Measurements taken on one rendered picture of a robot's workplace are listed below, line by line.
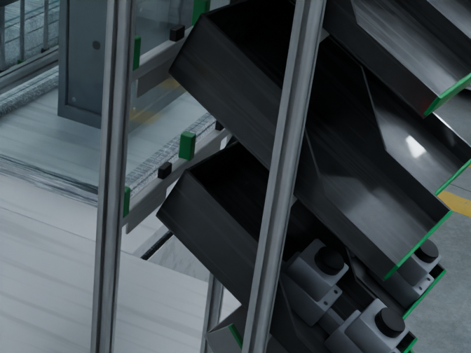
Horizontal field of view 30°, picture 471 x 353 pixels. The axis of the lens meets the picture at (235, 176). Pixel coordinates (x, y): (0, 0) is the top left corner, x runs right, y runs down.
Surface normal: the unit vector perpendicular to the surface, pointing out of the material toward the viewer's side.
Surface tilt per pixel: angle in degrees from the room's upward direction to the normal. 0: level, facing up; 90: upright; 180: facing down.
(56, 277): 0
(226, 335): 90
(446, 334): 0
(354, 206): 25
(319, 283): 91
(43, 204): 0
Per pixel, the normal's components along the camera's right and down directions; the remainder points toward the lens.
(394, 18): 0.45, -0.64
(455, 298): 0.11, -0.87
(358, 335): -0.55, 0.34
